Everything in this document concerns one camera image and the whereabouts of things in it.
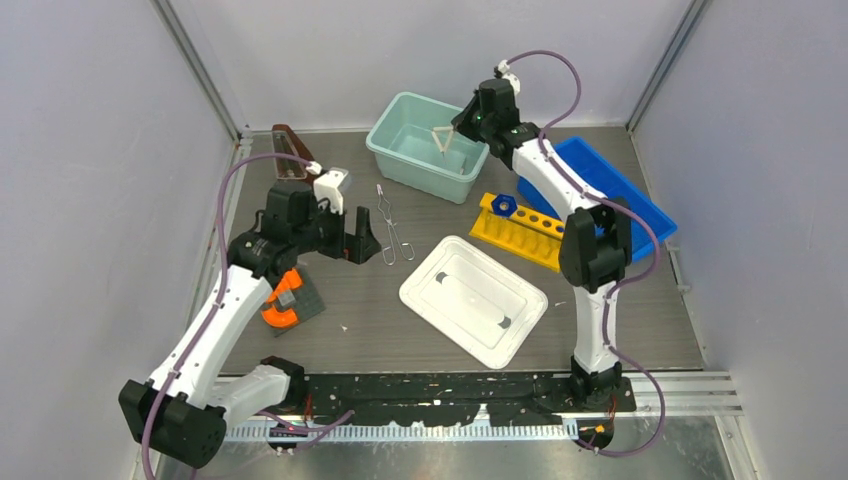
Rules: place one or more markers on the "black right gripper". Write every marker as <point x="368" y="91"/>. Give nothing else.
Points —
<point x="461" y="122"/>

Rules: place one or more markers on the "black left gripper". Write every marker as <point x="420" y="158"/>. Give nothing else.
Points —
<point x="356" y="247"/>

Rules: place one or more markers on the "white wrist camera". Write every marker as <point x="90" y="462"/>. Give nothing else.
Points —
<point x="329" y="189"/>
<point x="503" y="71"/>

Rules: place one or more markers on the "grey brick plate orange piece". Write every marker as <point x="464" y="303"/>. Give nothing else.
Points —
<point x="294" y="301"/>

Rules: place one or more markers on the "metal crucible tongs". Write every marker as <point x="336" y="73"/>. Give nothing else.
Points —
<point x="395" y="247"/>

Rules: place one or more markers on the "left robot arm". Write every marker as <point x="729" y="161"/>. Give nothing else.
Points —
<point x="178" y="411"/>

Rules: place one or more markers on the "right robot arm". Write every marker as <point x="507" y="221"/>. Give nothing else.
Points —
<point x="596" y="247"/>

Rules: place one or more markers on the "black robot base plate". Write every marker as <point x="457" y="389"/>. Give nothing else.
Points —
<point x="509" y="399"/>

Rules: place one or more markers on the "white clay triangle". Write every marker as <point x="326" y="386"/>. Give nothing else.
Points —
<point x="443" y="138"/>

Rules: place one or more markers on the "white plastic bin lid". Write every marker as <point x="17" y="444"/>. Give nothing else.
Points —
<point x="480" y="305"/>

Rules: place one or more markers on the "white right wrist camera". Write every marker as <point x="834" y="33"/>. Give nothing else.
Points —
<point x="503" y="71"/>

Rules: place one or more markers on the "mint green plastic bin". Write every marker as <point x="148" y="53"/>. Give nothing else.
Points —
<point x="405" y="151"/>

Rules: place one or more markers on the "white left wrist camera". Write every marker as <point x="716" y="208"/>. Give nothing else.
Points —
<point x="329" y="189"/>

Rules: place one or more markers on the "yellow test tube rack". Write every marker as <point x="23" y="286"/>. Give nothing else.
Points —
<point x="533" y="236"/>

